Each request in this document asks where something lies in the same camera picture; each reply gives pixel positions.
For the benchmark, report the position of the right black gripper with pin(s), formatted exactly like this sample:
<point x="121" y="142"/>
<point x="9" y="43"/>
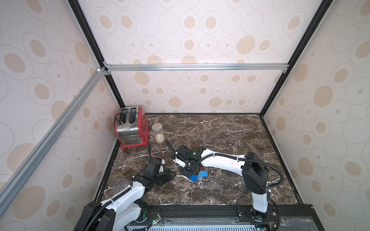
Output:
<point x="181" y="161"/>

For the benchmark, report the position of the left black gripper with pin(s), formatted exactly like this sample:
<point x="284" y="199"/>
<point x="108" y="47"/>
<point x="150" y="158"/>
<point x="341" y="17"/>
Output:
<point x="168" y="176"/>

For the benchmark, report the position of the small blue lego brick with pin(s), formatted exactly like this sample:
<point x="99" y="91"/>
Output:
<point x="193" y="178"/>

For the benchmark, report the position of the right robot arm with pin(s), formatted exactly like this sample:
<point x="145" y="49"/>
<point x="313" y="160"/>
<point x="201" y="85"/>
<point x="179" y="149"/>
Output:
<point x="259" y="176"/>

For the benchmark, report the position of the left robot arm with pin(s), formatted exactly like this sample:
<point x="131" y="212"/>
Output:
<point x="126" y="206"/>

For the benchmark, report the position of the long blue lego brick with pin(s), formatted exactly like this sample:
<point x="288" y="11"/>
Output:
<point x="203" y="174"/>

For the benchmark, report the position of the red and chrome toaster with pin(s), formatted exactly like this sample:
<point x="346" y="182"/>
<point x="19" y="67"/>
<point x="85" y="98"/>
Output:
<point x="131" y="127"/>

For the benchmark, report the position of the horizontal aluminium frame bar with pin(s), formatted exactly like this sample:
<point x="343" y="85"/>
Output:
<point x="195" y="67"/>

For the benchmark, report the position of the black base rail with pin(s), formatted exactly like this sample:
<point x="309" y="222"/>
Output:
<point x="198" y="218"/>

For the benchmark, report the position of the left aluminium frame bar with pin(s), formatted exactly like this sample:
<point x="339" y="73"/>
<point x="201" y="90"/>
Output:
<point x="27" y="168"/>

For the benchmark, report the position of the left black corner post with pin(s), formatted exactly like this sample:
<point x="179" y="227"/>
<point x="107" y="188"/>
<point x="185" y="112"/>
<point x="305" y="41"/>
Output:
<point x="77" y="11"/>

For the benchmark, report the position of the black corner post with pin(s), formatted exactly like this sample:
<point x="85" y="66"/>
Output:
<point x="77" y="11"/>
<point x="307" y="36"/>

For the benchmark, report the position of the right black corner post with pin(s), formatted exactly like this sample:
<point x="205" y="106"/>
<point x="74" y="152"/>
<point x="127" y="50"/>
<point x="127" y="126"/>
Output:
<point x="307" y="36"/>

